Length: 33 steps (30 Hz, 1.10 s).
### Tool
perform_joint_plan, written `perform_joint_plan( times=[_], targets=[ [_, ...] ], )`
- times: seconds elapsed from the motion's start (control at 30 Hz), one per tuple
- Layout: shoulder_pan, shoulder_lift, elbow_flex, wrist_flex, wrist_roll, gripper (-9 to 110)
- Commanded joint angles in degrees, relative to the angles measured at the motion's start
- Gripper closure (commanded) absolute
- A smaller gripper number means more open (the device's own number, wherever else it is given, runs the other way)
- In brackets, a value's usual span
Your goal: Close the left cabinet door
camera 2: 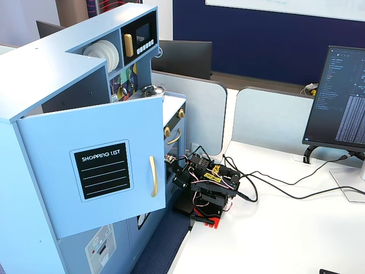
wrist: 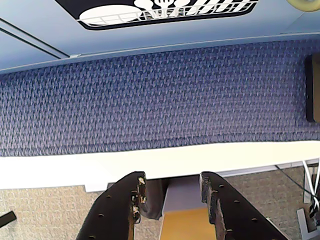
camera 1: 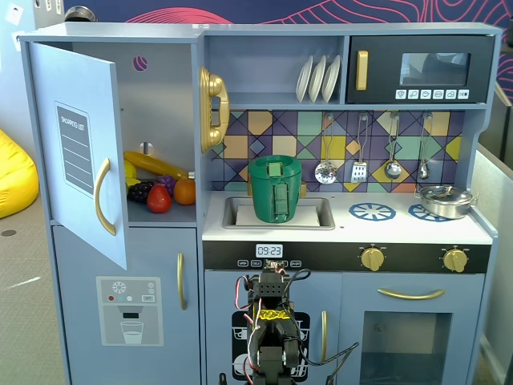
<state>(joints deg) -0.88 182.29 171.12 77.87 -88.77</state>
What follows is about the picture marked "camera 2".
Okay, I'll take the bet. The blue dishwasher door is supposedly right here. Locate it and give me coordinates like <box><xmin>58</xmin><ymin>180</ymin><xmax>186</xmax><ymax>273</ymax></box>
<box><xmin>127</xmin><ymin>211</ymin><xmax>152</xmax><ymax>274</ymax></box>

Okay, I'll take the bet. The grey desk partition panel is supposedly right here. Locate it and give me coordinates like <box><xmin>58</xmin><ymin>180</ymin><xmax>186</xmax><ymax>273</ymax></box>
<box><xmin>151</xmin><ymin>70</ymin><xmax>228</xmax><ymax>157</ymax></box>
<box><xmin>232</xmin><ymin>86</ymin><xmax>316</xmax><ymax>161</ymax></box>

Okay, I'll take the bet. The blue toy kitchen body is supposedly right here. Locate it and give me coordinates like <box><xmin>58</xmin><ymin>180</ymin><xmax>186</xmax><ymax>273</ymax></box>
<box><xmin>0</xmin><ymin>3</ymin><xmax>188</xmax><ymax>274</ymax></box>

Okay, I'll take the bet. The steel toy pot with lid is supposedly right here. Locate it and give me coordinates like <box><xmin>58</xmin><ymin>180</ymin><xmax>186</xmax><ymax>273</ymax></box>
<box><xmin>141</xmin><ymin>83</ymin><xmax>167</xmax><ymax>97</ymax></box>

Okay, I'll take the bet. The silver monitor stand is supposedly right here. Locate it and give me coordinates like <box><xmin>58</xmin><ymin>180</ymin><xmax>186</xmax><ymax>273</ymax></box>
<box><xmin>328</xmin><ymin>152</ymin><xmax>365</xmax><ymax>204</ymax></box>

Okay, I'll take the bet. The black cable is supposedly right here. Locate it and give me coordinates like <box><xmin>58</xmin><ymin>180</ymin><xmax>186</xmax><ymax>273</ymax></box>
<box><xmin>236</xmin><ymin>152</ymin><xmax>359</xmax><ymax>186</ymax></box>
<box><xmin>221</xmin><ymin>154</ymin><xmax>365</xmax><ymax>204</ymax></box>

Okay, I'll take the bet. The black toy microwave door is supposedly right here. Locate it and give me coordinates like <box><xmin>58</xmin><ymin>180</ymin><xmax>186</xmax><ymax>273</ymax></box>
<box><xmin>120</xmin><ymin>10</ymin><xmax>158</xmax><ymax>67</ymax></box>

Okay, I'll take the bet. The black monitor back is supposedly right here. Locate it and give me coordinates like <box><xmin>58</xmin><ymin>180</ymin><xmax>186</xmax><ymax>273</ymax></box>
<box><xmin>35</xmin><ymin>20</ymin><xmax>68</xmax><ymax>39</ymax></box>
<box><xmin>151</xmin><ymin>39</ymin><xmax>213</xmax><ymax>81</ymax></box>

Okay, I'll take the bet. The white toy plate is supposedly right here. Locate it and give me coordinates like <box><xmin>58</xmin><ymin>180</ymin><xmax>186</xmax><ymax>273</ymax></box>
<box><xmin>95</xmin><ymin>40</ymin><xmax>117</xmax><ymax>71</ymax></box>
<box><xmin>83</xmin><ymin>42</ymin><xmax>111</xmax><ymax>61</ymax></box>
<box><xmin>105</xmin><ymin>39</ymin><xmax>120</xmax><ymax>70</ymax></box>

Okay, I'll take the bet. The blue ice dispenser fridge door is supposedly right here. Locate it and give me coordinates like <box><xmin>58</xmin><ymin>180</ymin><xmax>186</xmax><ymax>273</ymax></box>
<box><xmin>56</xmin><ymin>219</ymin><xmax>132</xmax><ymax>274</ymax></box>

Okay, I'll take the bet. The whiteboard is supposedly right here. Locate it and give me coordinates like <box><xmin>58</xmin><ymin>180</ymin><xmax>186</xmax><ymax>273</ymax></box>
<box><xmin>204</xmin><ymin>0</ymin><xmax>365</xmax><ymax>23</ymax></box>

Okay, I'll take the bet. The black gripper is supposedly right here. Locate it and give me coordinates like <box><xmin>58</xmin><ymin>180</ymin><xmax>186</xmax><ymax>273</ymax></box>
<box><xmin>170</xmin><ymin>164</ymin><xmax>196</xmax><ymax>198</ymax></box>

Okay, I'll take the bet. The black flat device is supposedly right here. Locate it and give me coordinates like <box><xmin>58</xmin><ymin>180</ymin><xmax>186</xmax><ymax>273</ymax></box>
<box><xmin>319</xmin><ymin>268</ymin><xmax>365</xmax><ymax>274</ymax></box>

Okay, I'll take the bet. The white yellow plug bundle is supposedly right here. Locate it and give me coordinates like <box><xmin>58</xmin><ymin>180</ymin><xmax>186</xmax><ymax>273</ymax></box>
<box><xmin>300</xmin><ymin>82</ymin><xmax>319</xmax><ymax>97</ymax></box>

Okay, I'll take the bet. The blue oven door with window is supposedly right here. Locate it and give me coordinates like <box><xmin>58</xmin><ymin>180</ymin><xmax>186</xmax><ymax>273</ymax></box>
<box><xmin>163</xmin><ymin>121</ymin><xmax>186</xmax><ymax>183</ymax></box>

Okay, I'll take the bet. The blue shopping list cabinet door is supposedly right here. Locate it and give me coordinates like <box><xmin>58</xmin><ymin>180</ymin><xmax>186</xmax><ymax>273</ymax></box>
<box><xmin>15</xmin><ymin>95</ymin><xmax>167</xmax><ymax>239</ymax></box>

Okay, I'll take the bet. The red printed base clamp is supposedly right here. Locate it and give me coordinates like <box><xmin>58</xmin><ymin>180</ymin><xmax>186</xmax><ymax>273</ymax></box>
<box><xmin>193</xmin><ymin>207</ymin><xmax>222</xmax><ymax>229</ymax></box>

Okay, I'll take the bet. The monitor showing code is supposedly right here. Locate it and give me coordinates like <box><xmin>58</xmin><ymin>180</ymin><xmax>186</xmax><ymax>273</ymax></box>
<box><xmin>302</xmin><ymin>45</ymin><xmax>365</xmax><ymax>152</ymax></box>

